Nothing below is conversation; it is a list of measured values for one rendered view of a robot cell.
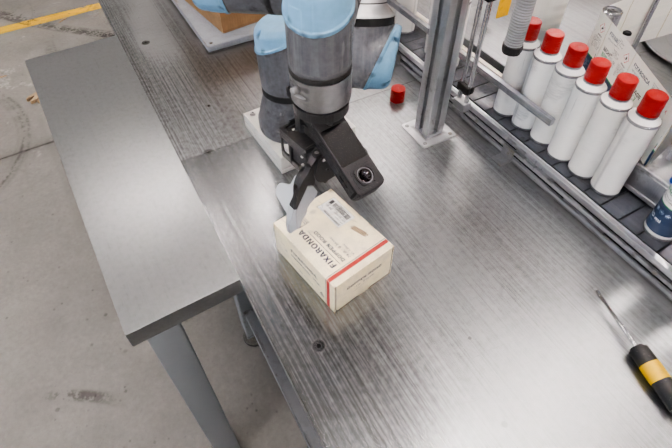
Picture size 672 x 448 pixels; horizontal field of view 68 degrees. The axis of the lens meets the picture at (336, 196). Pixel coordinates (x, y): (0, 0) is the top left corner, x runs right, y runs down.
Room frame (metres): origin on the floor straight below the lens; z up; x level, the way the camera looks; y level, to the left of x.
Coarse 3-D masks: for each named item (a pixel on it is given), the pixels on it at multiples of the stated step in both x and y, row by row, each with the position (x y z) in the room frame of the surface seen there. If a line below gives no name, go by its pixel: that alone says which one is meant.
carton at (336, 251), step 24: (312, 216) 0.53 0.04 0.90; (336, 216) 0.53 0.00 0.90; (360, 216) 0.53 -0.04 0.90; (288, 240) 0.49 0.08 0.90; (312, 240) 0.48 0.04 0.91; (336, 240) 0.48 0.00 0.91; (360, 240) 0.48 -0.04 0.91; (384, 240) 0.48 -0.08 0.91; (312, 264) 0.44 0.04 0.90; (336, 264) 0.44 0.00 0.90; (360, 264) 0.44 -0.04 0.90; (384, 264) 0.46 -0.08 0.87; (312, 288) 0.44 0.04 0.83; (336, 288) 0.40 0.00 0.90; (360, 288) 0.43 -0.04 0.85
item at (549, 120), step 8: (392, 0) 1.17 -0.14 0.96; (400, 8) 1.14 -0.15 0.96; (408, 16) 1.11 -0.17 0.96; (416, 16) 1.10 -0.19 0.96; (416, 24) 1.08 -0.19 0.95; (424, 24) 1.06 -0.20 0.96; (464, 56) 0.93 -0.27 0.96; (472, 64) 0.90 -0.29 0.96; (480, 64) 0.90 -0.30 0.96; (480, 72) 0.88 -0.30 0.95; (488, 72) 0.87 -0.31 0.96; (496, 80) 0.84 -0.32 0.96; (504, 88) 0.82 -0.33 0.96; (512, 88) 0.81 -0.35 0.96; (512, 96) 0.80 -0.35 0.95; (520, 96) 0.79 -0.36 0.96; (520, 104) 0.78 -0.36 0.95; (528, 104) 0.76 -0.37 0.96; (536, 112) 0.74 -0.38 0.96; (544, 112) 0.74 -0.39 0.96; (544, 120) 0.72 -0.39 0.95; (552, 120) 0.71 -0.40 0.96
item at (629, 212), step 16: (416, 32) 1.17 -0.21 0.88; (416, 48) 1.09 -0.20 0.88; (480, 80) 0.96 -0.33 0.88; (480, 96) 0.90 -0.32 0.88; (512, 128) 0.79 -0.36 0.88; (528, 144) 0.74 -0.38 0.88; (544, 160) 0.70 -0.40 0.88; (592, 192) 0.61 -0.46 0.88; (624, 192) 0.61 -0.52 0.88; (608, 208) 0.57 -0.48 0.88; (624, 208) 0.57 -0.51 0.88; (640, 208) 0.58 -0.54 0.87; (624, 224) 0.54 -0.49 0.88; (640, 224) 0.54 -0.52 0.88; (656, 240) 0.50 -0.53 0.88
